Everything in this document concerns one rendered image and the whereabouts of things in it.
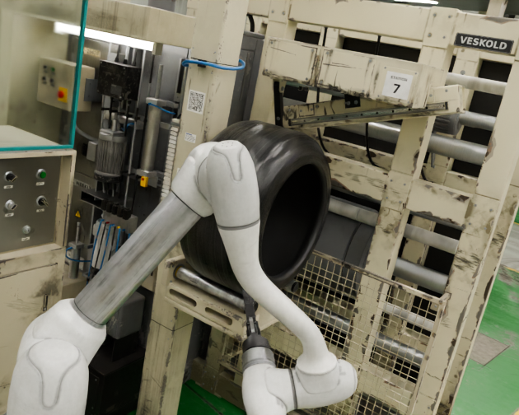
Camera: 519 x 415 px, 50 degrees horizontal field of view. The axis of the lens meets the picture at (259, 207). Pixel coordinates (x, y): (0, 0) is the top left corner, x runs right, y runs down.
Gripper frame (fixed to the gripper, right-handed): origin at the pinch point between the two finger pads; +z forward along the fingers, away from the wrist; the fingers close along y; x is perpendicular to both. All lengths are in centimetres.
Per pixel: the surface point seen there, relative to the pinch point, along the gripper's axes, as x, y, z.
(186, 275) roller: -21.2, 16.1, 29.9
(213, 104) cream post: -1, -31, 64
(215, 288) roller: -11.3, 16.0, 21.1
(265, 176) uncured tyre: 11.4, -25.8, 24.4
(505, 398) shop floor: 140, 195, 55
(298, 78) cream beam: 31, -32, 72
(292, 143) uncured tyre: 22, -28, 37
